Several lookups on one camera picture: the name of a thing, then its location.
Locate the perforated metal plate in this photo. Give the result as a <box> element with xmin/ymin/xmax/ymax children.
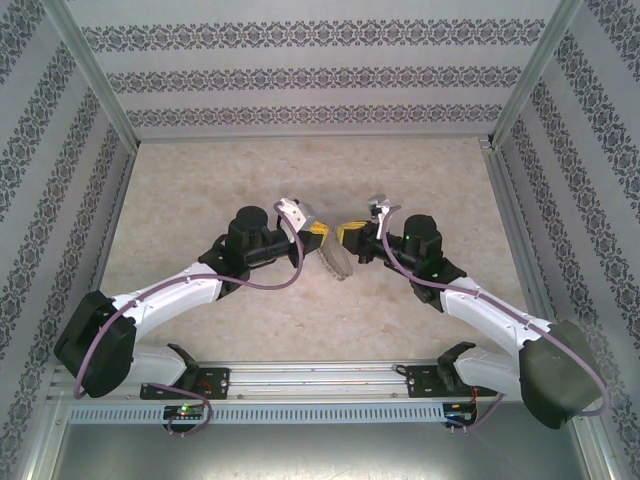
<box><xmin>315</xmin><ymin>233</ymin><xmax>354</xmax><ymax>282</ymax></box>

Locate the small circuit board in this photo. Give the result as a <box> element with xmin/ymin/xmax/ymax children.
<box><xmin>443</xmin><ymin>402</ymin><xmax>480</xmax><ymax>426</ymax></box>
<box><xmin>163</xmin><ymin>404</ymin><xmax>207</xmax><ymax>421</ymax></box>

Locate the grey metal sheet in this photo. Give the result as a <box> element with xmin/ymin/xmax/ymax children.
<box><xmin>49</xmin><ymin>422</ymin><xmax>591</xmax><ymax>480</ymax></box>

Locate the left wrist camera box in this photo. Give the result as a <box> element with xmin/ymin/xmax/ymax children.
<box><xmin>273</xmin><ymin>197</ymin><xmax>317</xmax><ymax>235</ymax></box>

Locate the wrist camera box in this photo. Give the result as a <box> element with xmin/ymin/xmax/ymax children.
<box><xmin>366</xmin><ymin>193</ymin><xmax>403</xmax><ymax>241</ymax></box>
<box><xmin>273</xmin><ymin>197</ymin><xmax>317</xmax><ymax>235</ymax></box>

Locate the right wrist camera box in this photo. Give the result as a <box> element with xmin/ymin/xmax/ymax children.
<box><xmin>366</xmin><ymin>193</ymin><xmax>403</xmax><ymax>241</ymax></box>

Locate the aluminium side rail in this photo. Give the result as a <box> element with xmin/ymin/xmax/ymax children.
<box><xmin>479</xmin><ymin>137</ymin><xmax>589</xmax><ymax>374</ymax></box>
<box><xmin>69</xmin><ymin>142</ymin><xmax>141</xmax><ymax>366</ymax></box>

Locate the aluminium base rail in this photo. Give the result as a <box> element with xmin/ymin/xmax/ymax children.
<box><xmin>47</xmin><ymin>362</ymin><xmax>591</xmax><ymax>401</ymax></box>

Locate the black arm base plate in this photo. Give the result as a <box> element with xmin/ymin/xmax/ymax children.
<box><xmin>407</xmin><ymin>364</ymin><xmax>499</xmax><ymax>399</ymax></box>
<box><xmin>139</xmin><ymin>367</ymin><xmax>231</xmax><ymax>401</ymax></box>

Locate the slotted grey cable duct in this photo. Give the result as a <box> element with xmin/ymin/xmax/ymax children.
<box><xmin>67</xmin><ymin>402</ymin><xmax>446</xmax><ymax>425</ymax></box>

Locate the aluminium frame post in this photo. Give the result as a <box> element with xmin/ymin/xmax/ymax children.
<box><xmin>489</xmin><ymin>0</ymin><xmax>586</xmax><ymax>149</ymax></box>
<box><xmin>53</xmin><ymin>0</ymin><xmax>140</xmax><ymax>147</ymax></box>

